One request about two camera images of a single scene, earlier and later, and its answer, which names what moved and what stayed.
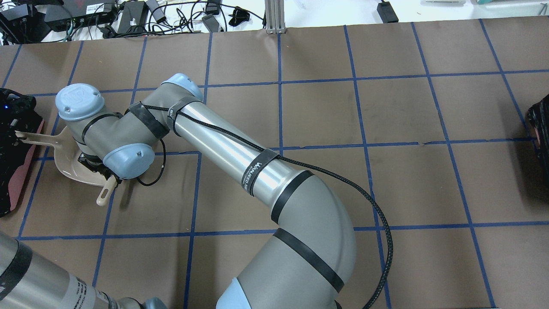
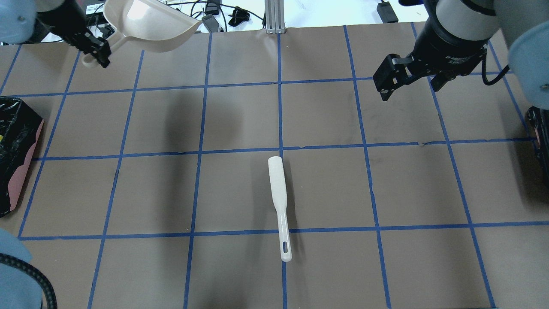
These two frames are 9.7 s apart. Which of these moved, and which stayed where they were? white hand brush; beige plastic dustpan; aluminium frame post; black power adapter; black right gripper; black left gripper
Moved: beige plastic dustpan; black right gripper; black left gripper; white hand brush
Stayed: black power adapter; aluminium frame post
